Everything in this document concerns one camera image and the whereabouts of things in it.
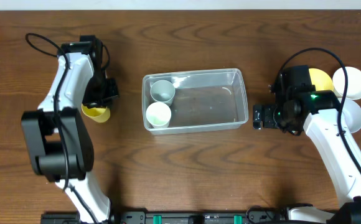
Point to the yellow plastic bowl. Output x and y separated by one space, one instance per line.
321 80

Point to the white bowl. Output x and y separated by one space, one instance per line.
352 114
354 83

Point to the white bowl lower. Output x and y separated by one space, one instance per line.
352 114

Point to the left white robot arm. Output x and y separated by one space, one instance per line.
56 137

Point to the yellow plastic cup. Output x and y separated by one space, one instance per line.
99 115

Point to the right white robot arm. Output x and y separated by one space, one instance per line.
318 114

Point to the grey plastic cup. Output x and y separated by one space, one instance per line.
163 91

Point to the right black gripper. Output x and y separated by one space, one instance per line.
265 116

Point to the white bowl upper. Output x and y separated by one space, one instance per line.
354 83

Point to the white plastic cup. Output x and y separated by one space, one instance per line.
158 114

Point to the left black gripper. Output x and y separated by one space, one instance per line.
104 93

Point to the clear plastic container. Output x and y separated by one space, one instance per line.
204 100

